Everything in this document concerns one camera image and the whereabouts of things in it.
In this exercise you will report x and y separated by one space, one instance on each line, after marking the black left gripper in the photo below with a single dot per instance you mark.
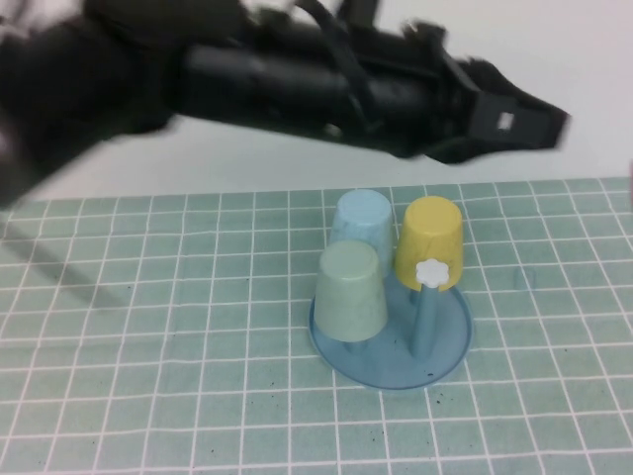
425 99

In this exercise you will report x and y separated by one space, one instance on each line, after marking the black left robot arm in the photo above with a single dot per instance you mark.
247 74

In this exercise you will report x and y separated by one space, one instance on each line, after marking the yellow plastic cup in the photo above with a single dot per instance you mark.
425 232

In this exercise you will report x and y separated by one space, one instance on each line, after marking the light blue plastic cup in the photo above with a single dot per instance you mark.
361 218

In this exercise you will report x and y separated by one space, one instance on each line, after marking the green plastic cup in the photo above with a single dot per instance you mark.
348 297

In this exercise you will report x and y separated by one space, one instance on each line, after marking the blue cup stand with pegs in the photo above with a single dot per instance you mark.
395 366

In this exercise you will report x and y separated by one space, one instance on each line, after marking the black zip tie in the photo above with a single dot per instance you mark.
353 74

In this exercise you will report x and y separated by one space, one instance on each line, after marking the green checked tablecloth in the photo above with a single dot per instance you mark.
99 420

